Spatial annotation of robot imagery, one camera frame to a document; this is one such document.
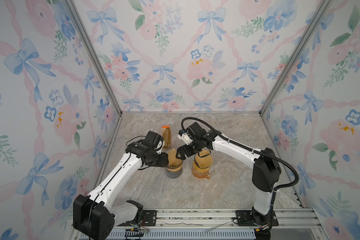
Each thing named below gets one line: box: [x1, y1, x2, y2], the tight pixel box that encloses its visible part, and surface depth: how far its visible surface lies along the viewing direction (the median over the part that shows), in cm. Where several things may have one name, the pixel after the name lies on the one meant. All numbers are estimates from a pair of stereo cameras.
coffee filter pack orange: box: [161, 125, 172, 149], surface depth 100 cm
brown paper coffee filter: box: [194, 149, 213, 169], surface depth 76 cm
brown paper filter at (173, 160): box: [167, 148, 183, 166], surface depth 81 cm
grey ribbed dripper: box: [166, 160, 184, 172], surface depth 76 cm
